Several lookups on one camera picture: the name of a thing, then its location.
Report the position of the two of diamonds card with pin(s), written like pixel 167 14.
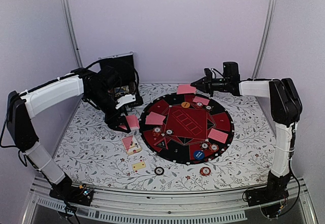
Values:
pixel 138 166

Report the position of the orange big blind button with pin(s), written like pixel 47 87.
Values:
pixel 185 105

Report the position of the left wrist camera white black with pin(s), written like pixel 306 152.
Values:
pixel 125 99

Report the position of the aluminium frame post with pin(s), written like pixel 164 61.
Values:
pixel 264 40
pixel 71 31

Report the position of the aluminium poker case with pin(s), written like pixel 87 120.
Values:
pixel 125 68

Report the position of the left aluminium frame post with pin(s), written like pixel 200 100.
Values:
pixel 71 31

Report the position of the front aluminium rail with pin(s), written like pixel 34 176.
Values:
pixel 113 205

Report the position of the black brown chip stack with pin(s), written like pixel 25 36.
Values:
pixel 159 171

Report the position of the red cards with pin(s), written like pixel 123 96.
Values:
pixel 218 136
pixel 203 101

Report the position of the black chips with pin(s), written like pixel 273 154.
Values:
pixel 169 132
pixel 204 146

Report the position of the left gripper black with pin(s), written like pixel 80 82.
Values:
pixel 109 120

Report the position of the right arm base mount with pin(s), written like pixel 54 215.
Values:
pixel 266 196

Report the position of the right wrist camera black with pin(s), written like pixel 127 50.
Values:
pixel 231 71

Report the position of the orange red chip stack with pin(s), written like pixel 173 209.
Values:
pixel 205 171

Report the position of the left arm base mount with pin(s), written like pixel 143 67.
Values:
pixel 81 195

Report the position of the blue small blind button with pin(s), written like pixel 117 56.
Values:
pixel 198 155

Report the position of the blue card deck in case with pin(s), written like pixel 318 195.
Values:
pixel 121 90

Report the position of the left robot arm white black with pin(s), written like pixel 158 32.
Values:
pixel 96 89

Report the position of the right aluminium frame post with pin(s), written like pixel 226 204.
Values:
pixel 264 40

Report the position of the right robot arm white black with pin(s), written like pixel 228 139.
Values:
pixel 286 108

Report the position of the dealt red backed card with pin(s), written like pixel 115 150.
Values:
pixel 185 88

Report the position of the red backed card deck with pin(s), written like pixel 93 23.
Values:
pixel 133 122

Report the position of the triangular all in marker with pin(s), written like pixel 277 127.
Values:
pixel 162 144

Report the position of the round red black poker mat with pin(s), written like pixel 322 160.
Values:
pixel 191 127

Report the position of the card box with ace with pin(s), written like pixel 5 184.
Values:
pixel 131 145

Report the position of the right chip roll in case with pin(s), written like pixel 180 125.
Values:
pixel 133 87

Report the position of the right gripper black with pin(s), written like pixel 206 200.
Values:
pixel 205 84

